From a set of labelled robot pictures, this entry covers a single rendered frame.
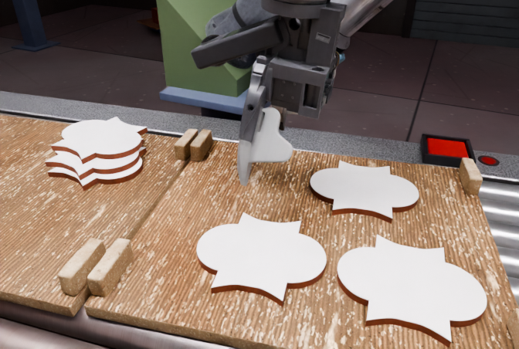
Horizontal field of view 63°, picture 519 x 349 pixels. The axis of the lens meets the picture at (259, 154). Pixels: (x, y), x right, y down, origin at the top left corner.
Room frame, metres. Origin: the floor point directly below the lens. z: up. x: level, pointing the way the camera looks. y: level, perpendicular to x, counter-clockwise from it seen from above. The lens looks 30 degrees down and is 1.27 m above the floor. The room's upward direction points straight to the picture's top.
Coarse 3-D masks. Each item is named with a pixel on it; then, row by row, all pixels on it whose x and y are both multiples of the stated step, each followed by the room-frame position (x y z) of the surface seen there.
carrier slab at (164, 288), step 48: (192, 192) 0.47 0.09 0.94; (240, 192) 0.47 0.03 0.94; (288, 192) 0.47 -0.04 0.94; (432, 192) 0.47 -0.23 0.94; (144, 240) 0.37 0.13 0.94; (192, 240) 0.37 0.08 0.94; (336, 240) 0.37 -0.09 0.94; (432, 240) 0.37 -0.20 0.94; (480, 240) 0.37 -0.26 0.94; (144, 288) 0.30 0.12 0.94; (192, 288) 0.30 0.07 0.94; (336, 288) 0.30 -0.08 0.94; (192, 336) 0.25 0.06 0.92; (240, 336) 0.25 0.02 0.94; (288, 336) 0.25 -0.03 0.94; (336, 336) 0.25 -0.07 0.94; (384, 336) 0.25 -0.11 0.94; (480, 336) 0.25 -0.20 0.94
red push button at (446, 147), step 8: (432, 144) 0.61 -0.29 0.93; (440, 144) 0.61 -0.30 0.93; (448, 144) 0.61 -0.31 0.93; (456, 144) 0.61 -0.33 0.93; (464, 144) 0.61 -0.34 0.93; (432, 152) 0.59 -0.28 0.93; (440, 152) 0.59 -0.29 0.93; (448, 152) 0.59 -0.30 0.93; (456, 152) 0.59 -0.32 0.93; (464, 152) 0.59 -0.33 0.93
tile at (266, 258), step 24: (216, 240) 0.36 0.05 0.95; (240, 240) 0.36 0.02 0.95; (264, 240) 0.36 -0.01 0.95; (288, 240) 0.36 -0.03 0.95; (312, 240) 0.36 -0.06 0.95; (216, 264) 0.32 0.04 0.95; (240, 264) 0.32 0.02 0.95; (264, 264) 0.32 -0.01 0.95; (288, 264) 0.32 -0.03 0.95; (312, 264) 0.32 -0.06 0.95; (216, 288) 0.29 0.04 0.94; (240, 288) 0.30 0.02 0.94; (264, 288) 0.29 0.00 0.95; (288, 288) 0.30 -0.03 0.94
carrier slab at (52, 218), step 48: (0, 144) 0.60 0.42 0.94; (48, 144) 0.60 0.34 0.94; (144, 144) 0.60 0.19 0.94; (0, 192) 0.47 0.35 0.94; (48, 192) 0.47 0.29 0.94; (96, 192) 0.47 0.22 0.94; (144, 192) 0.47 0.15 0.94; (0, 240) 0.37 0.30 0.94; (48, 240) 0.37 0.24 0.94; (0, 288) 0.30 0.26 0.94; (48, 288) 0.30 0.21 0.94
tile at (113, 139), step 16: (80, 128) 0.60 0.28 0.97; (96, 128) 0.60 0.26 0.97; (112, 128) 0.60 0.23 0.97; (128, 128) 0.60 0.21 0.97; (144, 128) 0.60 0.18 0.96; (64, 144) 0.55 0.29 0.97; (80, 144) 0.55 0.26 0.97; (96, 144) 0.55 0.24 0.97; (112, 144) 0.55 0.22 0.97; (128, 144) 0.55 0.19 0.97
